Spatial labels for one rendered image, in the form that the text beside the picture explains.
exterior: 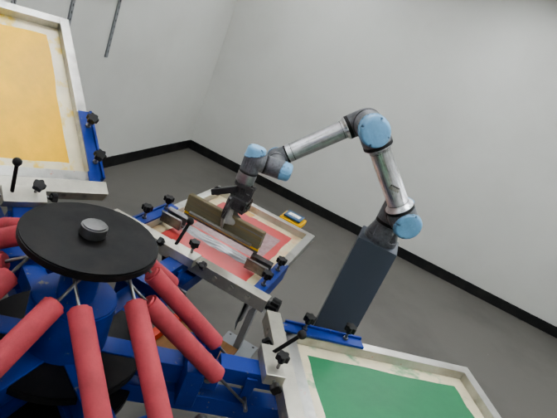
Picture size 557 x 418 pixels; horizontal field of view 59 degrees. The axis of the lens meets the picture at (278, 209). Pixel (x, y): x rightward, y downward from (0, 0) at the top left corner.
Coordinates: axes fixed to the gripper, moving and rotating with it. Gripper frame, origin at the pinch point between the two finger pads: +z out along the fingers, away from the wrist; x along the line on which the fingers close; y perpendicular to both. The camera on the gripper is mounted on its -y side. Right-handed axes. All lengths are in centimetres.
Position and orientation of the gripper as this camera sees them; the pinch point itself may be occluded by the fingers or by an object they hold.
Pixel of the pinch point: (223, 223)
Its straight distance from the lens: 199.8
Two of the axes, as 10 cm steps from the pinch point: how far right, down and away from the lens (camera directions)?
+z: -3.6, 8.6, 3.6
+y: 8.7, 4.5, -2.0
